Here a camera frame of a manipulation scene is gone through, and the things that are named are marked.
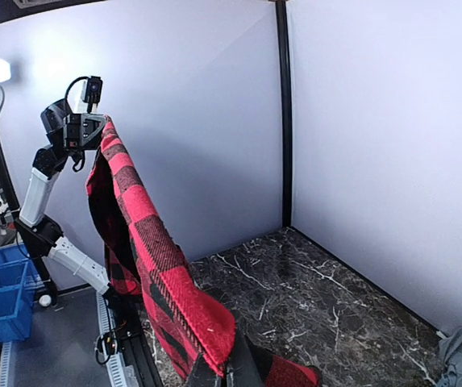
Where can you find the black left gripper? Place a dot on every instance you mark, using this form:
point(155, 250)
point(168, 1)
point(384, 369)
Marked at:
point(83, 132)

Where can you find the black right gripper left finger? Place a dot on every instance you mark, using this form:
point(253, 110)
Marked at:
point(203, 376)

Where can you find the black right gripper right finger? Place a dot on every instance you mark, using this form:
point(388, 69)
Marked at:
point(241, 370)

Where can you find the red black plaid shirt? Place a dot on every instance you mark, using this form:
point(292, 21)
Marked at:
point(146, 262)

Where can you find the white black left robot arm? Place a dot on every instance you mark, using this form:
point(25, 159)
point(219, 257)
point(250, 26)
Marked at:
point(42, 236)

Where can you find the blue storage bin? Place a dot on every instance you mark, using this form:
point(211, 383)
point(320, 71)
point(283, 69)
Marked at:
point(19, 281)

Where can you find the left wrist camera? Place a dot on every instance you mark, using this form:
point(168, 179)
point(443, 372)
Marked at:
point(91, 93)

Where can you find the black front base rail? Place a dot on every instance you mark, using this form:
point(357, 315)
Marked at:
point(135, 349)

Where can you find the white slotted cable duct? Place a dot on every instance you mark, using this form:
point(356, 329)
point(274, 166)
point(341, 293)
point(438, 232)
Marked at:
point(107, 351)

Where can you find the black left frame post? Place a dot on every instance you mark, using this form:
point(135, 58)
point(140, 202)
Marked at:
point(286, 111)

